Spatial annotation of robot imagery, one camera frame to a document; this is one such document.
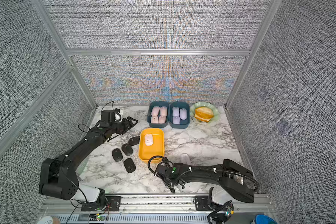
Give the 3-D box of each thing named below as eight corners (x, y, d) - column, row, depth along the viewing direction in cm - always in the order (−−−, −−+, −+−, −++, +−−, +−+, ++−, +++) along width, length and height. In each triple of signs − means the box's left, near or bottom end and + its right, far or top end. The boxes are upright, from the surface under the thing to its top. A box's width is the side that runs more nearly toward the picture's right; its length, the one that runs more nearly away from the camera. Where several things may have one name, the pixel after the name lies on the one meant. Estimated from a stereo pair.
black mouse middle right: (120, 148, 96) (119, 147, 94) (126, 143, 98) (125, 142, 97) (128, 157, 92) (127, 156, 90) (134, 151, 94) (134, 150, 93)
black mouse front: (128, 174, 85) (127, 173, 83) (122, 163, 90) (121, 161, 88) (137, 169, 87) (136, 167, 85) (131, 158, 92) (130, 156, 90)
